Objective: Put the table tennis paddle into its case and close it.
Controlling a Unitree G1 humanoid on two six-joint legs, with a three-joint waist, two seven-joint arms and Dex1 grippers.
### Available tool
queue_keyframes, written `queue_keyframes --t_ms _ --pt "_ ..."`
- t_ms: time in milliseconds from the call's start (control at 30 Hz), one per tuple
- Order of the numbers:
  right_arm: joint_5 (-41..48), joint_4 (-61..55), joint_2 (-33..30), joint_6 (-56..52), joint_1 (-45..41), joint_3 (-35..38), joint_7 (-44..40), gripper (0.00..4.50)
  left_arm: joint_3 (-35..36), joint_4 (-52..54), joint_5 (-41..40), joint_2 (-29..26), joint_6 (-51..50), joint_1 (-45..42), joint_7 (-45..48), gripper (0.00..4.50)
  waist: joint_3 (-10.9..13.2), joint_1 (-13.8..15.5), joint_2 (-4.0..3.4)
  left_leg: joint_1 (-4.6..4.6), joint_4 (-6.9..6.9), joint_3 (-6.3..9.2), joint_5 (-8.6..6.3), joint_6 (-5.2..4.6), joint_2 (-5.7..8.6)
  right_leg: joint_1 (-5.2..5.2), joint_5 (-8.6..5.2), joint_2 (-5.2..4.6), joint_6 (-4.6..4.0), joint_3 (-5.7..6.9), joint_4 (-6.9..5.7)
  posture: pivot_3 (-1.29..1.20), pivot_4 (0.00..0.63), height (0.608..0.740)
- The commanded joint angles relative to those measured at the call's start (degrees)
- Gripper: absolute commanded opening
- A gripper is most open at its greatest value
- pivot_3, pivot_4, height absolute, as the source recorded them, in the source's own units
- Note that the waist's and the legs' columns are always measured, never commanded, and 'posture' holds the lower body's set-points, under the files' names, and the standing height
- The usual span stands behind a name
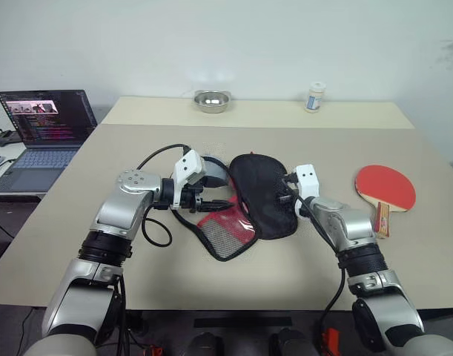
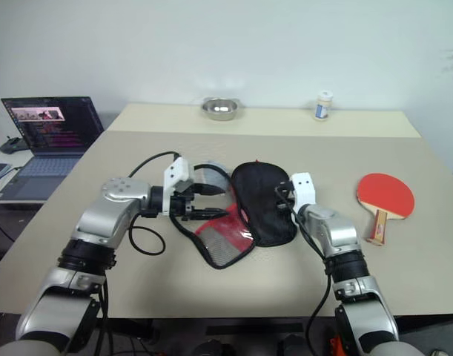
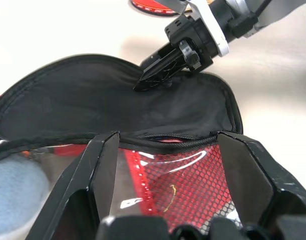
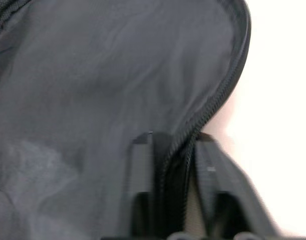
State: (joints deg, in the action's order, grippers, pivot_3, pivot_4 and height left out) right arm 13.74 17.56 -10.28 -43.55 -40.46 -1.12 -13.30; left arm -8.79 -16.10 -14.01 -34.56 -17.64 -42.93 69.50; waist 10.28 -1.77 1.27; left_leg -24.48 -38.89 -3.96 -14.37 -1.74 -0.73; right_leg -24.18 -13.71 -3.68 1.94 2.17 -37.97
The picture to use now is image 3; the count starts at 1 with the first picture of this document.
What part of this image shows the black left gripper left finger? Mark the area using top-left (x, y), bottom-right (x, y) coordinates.
top-left (26, 131), bottom-right (121, 240)

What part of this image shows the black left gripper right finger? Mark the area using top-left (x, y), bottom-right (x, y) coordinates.
top-left (216, 131), bottom-right (306, 240)

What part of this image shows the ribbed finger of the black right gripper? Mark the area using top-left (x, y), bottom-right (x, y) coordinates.
top-left (132, 47), bottom-right (191, 92)

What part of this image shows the glossy finger of the black right gripper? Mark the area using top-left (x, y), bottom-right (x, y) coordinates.
top-left (140, 42), bottom-right (180, 74)

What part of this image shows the black red paddle case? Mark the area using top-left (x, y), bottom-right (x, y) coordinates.
top-left (0, 53), bottom-right (243, 235)

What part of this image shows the red table tennis paddle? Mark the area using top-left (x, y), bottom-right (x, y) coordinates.
top-left (128, 0), bottom-right (193, 18)

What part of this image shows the light blue soft object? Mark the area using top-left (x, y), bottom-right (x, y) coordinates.
top-left (0, 157), bottom-right (50, 235)

